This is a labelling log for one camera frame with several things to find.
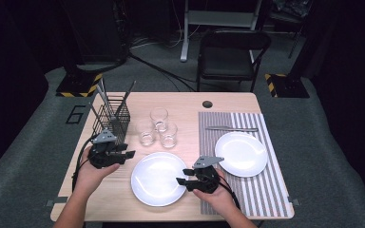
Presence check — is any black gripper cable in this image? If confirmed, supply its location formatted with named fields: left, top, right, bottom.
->
left=71, top=135, right=98, bottom=194
left=218, top=175, right=242, bottom=211

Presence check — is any dark curtain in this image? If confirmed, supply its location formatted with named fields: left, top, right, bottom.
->
left=0, top=0, right=50, bottom=183
left=310, top=0, right=365, bottom=210

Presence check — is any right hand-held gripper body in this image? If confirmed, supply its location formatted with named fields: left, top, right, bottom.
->
left=186, top=155, right=225, bottom=195

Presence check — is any person's left hand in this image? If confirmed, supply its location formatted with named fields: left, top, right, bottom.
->
left=74, top=145, right=122, bottom=199

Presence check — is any person's right hand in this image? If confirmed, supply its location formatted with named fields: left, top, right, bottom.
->
left=191, top=168, right=238, bottom=213

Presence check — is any metal utensil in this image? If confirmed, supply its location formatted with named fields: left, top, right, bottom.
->
left=101, top=77, right=108, bottom=105
left=95, top=85, right=113, bottom=123
left=115, top=80, right=137, bottom=122

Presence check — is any clear drinking glass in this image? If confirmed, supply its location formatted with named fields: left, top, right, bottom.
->
left=159, top=122, right=179, bottom=149
left=149, top=107, right=169, bottom=133
left=135, top=122, right=157, bottom=147

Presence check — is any striped woven placemat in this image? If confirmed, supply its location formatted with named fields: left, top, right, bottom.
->
left=198, top=111, right=290, bottom=219

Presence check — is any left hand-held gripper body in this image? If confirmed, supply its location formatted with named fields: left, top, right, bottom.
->
left=87, top=128, right=124, bottom=170

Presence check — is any white round plate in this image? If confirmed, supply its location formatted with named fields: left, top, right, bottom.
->
left=130, top=151, right=189, bottom=208
left=214, top=131, right=269, bottom=179

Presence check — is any black folding chair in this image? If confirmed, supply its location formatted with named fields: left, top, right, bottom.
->
left=196, top=28, right=272, bottom=93

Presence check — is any black cabinet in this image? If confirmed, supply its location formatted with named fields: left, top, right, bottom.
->
left=60, top=0, right=131, bottom=66

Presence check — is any bundle of floor cables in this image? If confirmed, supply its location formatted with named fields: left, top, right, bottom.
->
left=129, top=29, right=184, bottom=50

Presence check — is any black floor cable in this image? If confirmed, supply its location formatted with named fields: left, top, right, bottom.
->
left=127, top=51, right=198, bottom=93

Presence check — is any black hazard-striped stand base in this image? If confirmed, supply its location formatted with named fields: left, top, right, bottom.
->
left=264, top=72, right=311, bottom=99
left=55, top=71, right=104, bottom=98

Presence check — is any white metal frame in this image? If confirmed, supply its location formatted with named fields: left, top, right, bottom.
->
left=180, top=0, right=263, bottom=63

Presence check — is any dark equipment pile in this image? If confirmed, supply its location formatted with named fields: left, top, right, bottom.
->
left=271, top=0, right=314, bottom=19

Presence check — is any metal table knife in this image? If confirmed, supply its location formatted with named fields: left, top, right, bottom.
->
left=204, top=125, right=259, bottom=132

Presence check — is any black wire cutlery rack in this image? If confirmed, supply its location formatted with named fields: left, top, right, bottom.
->
left=89, top=94, right=131, bottom=153

